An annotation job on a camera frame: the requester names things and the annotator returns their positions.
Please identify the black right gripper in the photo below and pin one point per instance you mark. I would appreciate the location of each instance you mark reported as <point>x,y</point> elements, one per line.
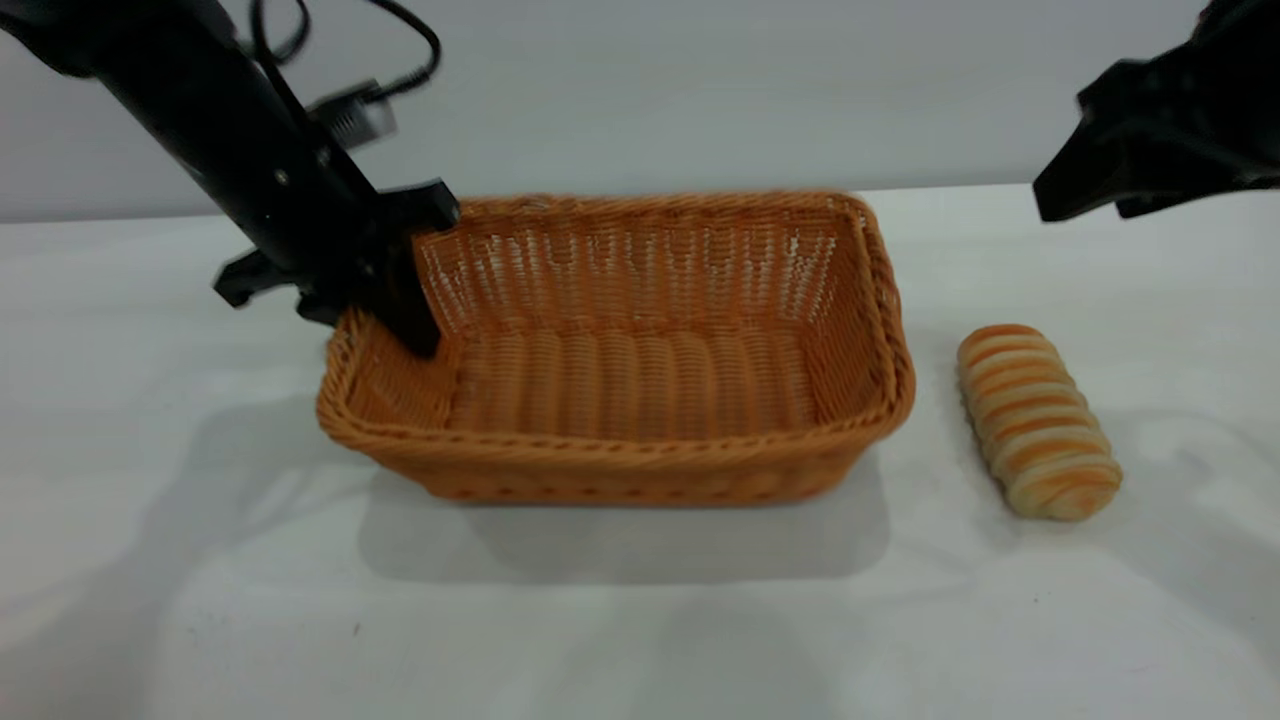
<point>1210,110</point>

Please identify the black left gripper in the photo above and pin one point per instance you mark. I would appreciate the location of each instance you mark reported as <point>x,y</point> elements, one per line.
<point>320,230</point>

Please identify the striped bread roll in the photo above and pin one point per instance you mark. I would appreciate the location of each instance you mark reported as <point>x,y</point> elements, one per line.
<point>1035,420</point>

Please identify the orange woven wicker basket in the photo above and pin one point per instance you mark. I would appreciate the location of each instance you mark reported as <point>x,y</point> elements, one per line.
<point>640,390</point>

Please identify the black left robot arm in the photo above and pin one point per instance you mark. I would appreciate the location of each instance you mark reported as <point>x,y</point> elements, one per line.
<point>170,80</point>

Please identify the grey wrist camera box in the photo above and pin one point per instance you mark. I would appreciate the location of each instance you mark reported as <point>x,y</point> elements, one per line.
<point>352,115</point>

